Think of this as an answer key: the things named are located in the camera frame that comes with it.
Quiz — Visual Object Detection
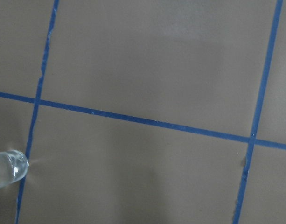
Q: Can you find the clear glass sauce bottle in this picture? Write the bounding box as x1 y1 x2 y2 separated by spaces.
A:
0 150 29 189

